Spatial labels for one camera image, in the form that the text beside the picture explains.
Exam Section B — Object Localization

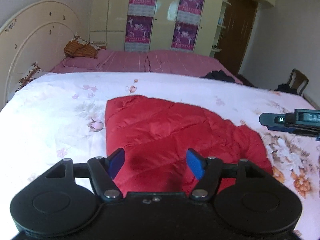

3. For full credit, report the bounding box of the red puffer jacket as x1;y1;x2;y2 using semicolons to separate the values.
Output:
105;95;272;194

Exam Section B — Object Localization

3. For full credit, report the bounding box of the black bag on chair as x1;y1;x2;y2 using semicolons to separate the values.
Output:
275;83;298;95

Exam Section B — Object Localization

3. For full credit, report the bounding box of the wooden chair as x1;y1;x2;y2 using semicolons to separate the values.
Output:
287;69;309;96

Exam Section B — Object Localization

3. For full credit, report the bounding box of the white floral bed sheet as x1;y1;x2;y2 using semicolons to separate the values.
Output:
1;72;319;239

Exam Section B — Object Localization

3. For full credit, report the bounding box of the black garment on bed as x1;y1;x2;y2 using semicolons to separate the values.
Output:
202;70;235;83

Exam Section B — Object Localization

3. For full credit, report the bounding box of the pink plaid bed cover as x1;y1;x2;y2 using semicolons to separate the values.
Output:
51;49;242;84

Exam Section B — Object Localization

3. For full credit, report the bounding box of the orange brown pillow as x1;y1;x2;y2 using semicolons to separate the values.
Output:
63;36;100;58

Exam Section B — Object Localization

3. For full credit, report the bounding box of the lower left purple poster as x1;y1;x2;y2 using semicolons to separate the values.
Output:
124;15;153;53

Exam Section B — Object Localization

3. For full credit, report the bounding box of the lower right purple poster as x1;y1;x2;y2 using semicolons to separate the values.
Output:
171;21;199;52

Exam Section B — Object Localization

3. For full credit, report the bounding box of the brown wooden door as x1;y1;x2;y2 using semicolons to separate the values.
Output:
214;0;258;76

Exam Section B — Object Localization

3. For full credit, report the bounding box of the corner shelf unit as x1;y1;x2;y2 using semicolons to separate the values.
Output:
210;0;232;57

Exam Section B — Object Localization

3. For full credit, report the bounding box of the cream arched headboard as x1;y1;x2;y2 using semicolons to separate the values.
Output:
1;0;84;107

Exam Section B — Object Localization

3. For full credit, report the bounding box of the cream wardrobe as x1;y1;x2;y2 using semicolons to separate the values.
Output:
89;0;276;56

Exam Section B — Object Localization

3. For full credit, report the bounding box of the upper right purple poster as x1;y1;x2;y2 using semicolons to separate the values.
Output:
176;0;204;25

